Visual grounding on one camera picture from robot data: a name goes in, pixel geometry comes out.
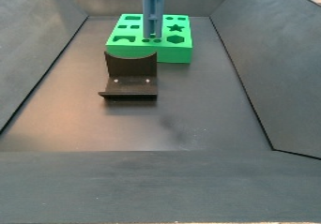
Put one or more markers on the black curved bracket block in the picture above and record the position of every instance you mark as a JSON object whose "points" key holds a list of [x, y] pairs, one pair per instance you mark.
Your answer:
{"points": [[132, 76]]}

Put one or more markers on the blue three prong object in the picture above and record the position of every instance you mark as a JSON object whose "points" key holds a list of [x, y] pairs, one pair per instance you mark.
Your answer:
{"points": [[152, 18]]}

